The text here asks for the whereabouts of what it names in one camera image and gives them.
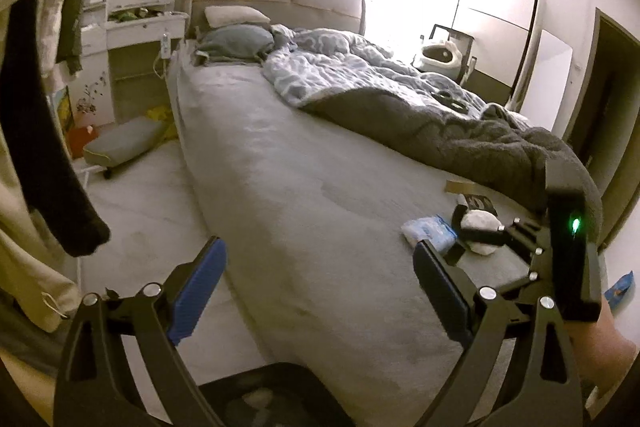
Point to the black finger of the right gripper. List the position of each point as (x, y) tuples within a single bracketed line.
[(524, 237), (492, 238)]

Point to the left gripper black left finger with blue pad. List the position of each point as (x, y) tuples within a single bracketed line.
[(95, 386)]

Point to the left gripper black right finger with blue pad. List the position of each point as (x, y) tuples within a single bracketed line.
[(516, 367)]

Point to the black printed plastic package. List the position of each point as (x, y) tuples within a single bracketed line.
[(477, 202)]

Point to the brown cardboard tape roll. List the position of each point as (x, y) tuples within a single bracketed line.
[(460, 187)]

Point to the person's right hand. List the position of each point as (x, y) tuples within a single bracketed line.
[(603, 354)]

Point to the white crumpled plastic bag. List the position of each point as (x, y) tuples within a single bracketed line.
[(479, 221)]

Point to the blue snack bag floor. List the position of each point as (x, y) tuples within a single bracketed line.
[(615, 295)]

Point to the black flat wrapper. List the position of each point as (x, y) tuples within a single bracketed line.
[(454, 254)]

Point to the blue white tissue pack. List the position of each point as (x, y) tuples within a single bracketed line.
[(432, 230)]

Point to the dark grey fleece blanket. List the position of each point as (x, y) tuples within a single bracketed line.
[(487, 150)]

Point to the beige hanging garment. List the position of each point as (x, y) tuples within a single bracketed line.
[(37, 300)]

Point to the black headphones on bed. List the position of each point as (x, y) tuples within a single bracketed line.
[(446, 99)]

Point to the white cat bed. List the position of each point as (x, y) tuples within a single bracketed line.
[(439, 56)]

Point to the sliding door wardrobe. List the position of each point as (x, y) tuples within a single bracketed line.
[(493, 36)]

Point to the grey cushioned stool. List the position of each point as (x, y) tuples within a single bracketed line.
[(123, 143)]

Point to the blue white patterned duvet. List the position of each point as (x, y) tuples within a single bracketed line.
[(309, 65)]

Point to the black hanging garment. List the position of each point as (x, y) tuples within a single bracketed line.
[(37, 36)]

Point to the white dressing table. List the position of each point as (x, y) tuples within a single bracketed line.
[(125, 49)]

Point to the grey blue pillow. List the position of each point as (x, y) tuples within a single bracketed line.
[(240, 43)]

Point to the beige pillow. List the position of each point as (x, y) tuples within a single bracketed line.
[(218, 16)]

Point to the dark doorway frame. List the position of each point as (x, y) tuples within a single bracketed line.
[(604, 127)]

